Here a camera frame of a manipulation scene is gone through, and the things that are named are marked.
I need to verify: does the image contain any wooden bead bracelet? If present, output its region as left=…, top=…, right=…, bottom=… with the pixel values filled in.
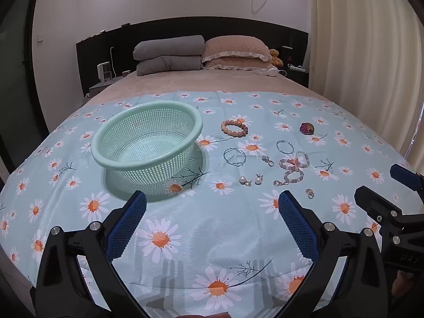
left=221, top=118, right=249, bottom=137

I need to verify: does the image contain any dark door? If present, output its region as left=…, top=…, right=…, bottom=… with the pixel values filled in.
left=0, top=0, right=50, bottom=173

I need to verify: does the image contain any grey nightstand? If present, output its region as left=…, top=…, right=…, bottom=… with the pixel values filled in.
left=89, top=76, right=124, bottom=97

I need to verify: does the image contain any green plastic basket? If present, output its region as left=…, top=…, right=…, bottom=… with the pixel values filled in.
left=91, top=100, right=204, bottom=188

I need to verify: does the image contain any grey folded quilt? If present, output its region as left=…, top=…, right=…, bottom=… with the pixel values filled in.
left=136, top=56, right=204, bottom=76
left=133, top=35, right=205, bottom=62

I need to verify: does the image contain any white small heater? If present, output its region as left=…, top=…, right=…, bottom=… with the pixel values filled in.
left=97, top=62, right=113, bottom=83

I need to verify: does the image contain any white handheld massager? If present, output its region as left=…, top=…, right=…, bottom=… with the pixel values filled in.
left=252, top=67, right=288, bottom=77

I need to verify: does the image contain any pink bed sheet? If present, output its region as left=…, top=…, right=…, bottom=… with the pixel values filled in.
left=81, top=68, right=335, bottom=110

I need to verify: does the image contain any silver hoop bracelet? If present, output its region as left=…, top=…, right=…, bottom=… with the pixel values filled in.
left=276, top=140, right=295, bottom=155

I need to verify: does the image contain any person's right hand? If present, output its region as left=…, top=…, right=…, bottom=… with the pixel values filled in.
left=392, top=272, right=414, bottom=302

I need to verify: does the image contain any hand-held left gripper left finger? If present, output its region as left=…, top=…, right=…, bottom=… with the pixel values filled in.
left=35, top=190, right=148, bottom=318

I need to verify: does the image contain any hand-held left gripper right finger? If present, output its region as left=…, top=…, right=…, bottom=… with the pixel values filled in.
left=277, top=190, right=395, bottom=318

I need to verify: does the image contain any pink frilled pillow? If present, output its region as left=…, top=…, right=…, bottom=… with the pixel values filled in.
left=201, top=35, right=274, bottom=63
left=203, top=56, right=274, bottom=72

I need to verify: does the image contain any daisy print cloth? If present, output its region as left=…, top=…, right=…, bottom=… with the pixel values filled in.
left=0, top=90, right=424, bottom=318

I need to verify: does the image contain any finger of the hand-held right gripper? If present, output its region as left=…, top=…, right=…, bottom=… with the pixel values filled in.
left=354, top=185, right=403, bottom=221
left=390, top=164, right=424, bottom=193

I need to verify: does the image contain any brown teddy bear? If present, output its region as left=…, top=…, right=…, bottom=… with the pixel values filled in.
left=268, top=49, right=284, bottom=67

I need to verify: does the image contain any pink bead bracelet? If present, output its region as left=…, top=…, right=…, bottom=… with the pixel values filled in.
left=273, top=151, right=310, bottom=187

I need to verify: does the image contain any silver bangle bracelet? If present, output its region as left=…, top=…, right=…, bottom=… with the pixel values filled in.
left=223, top=148, right=247, bottom=167

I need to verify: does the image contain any black headboard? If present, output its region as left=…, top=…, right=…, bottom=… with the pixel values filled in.
left=76, top=16, right=310, bottom=98

